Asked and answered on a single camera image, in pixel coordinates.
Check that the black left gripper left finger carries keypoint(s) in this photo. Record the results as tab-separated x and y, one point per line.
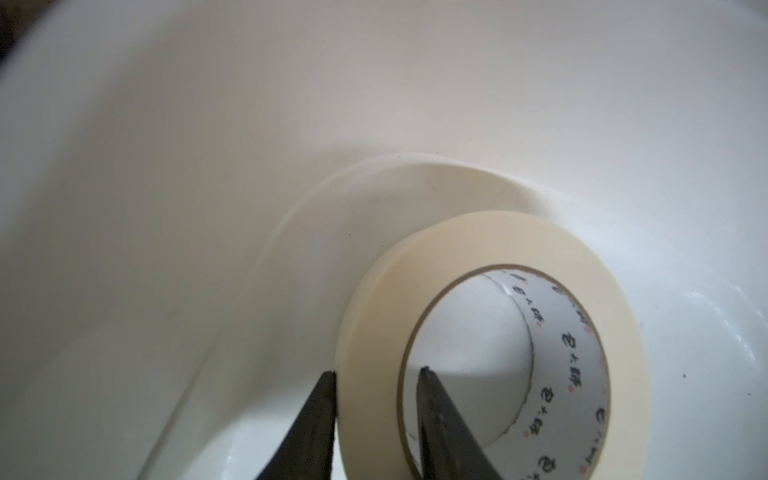
307	449

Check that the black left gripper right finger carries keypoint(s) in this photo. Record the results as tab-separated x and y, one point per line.
448	450

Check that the cream tape roll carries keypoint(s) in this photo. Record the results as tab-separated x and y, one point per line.
529	332

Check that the white plastic storage box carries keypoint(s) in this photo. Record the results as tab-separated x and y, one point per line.
192	191

